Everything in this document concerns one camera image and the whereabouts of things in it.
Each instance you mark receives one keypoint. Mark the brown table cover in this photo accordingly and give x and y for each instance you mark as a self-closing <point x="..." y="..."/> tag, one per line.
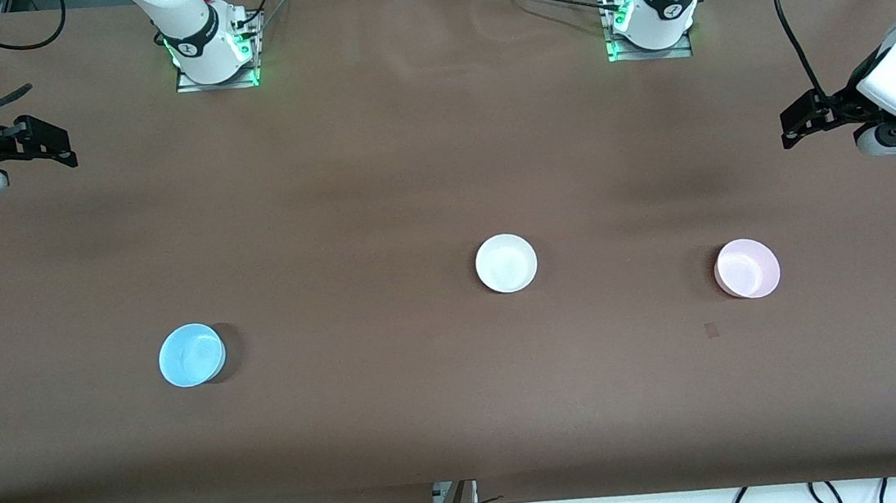
<point x="407" y="165"/>

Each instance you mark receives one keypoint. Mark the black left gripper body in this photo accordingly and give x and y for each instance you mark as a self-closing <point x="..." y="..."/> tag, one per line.
<point x="839" y="106"/>

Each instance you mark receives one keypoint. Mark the light blue bowl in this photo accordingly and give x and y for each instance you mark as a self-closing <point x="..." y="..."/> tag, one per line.
<point x="191" y="357"/>

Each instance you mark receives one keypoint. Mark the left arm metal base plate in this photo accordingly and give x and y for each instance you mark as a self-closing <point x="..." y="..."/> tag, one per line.
<point x="643" y="56"/>

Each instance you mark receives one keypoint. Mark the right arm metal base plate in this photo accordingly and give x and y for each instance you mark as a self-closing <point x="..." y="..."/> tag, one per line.
<point x="185" y="86"/>

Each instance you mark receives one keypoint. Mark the white bowl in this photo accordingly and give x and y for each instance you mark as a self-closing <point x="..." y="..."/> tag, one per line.
<point x="506" y="264"/>

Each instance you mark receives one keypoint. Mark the pink bowl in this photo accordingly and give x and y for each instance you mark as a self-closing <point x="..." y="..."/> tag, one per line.
<point x="747" y="268"/>

